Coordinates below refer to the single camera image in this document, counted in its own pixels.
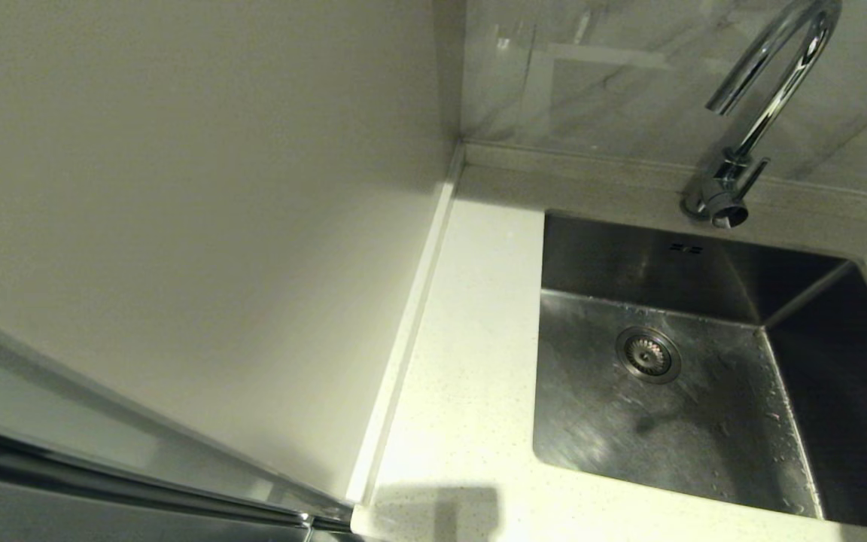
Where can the round metal drain strainer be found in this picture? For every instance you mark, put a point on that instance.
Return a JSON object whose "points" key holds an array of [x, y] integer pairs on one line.
{"points": [[648, 354]]}

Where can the chrome gooseneck faucet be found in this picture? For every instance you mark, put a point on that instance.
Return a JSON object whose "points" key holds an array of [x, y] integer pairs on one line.
{"points": [[768, 98]]}

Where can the white cabinet side panel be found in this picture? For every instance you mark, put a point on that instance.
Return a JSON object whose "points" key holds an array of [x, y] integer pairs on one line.
{"points": [[177, 188]]}

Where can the stainless steel appliance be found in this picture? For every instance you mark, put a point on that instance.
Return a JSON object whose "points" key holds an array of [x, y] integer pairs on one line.
{"points": [[65, 512]]}

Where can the stainless steel sink basin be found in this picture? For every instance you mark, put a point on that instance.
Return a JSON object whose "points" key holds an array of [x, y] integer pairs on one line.
{"points": [[576, 256]]}

